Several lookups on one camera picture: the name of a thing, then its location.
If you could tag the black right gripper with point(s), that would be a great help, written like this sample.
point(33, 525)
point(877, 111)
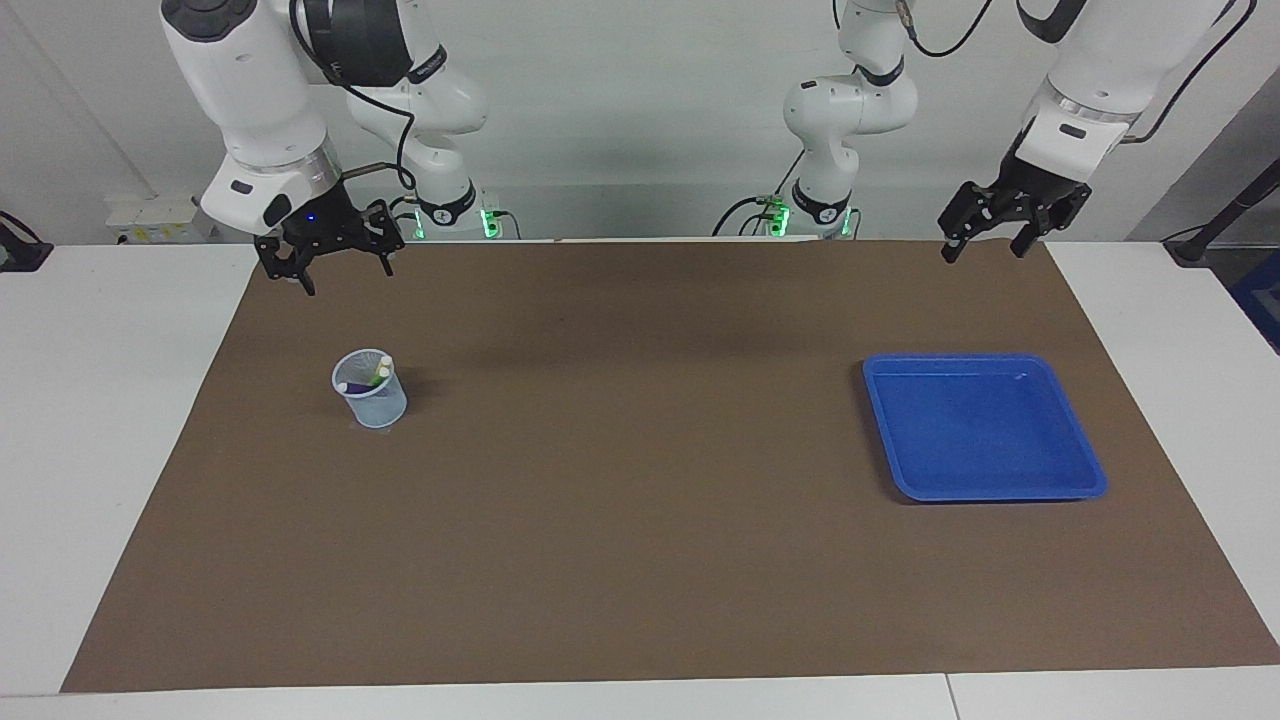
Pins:
point(322, 222)

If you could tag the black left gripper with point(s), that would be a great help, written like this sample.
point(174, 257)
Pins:
point(1035, 188)

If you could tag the yellow pen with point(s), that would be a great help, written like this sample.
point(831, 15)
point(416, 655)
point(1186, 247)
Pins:
point(385, 362)

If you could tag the green pen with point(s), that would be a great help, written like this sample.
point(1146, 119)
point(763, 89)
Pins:
point(379, 377)

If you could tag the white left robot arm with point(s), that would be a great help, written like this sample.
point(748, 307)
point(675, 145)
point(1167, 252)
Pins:
point(850, 110)

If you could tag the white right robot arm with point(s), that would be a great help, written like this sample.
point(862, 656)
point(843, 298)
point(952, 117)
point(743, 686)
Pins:
point(250, 80)

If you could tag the light blue mesh cup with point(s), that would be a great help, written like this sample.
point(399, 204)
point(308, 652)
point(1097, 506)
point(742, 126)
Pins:
point(375, 410)

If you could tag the black slanted stand pole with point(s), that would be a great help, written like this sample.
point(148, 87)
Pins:
point(1225, 215)

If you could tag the blue plastic tray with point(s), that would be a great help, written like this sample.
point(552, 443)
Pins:
point(980, 440)

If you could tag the blue box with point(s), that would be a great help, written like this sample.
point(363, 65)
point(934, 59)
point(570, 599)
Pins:
point(1262, 300)

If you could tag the brown table mat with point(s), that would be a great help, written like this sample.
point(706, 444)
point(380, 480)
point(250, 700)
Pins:
point(640, 520)

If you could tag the white wall socket box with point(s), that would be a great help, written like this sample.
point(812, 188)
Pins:
point(160, 218)

